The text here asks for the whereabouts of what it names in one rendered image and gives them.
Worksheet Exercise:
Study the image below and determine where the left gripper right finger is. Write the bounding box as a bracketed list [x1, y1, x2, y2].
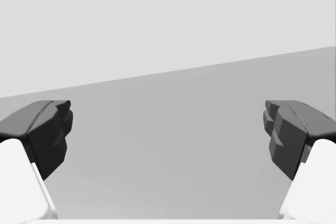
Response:
[262, 100, 336, 220]

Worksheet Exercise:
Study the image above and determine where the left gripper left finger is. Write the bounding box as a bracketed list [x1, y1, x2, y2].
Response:
[0, 100, 74, 220]

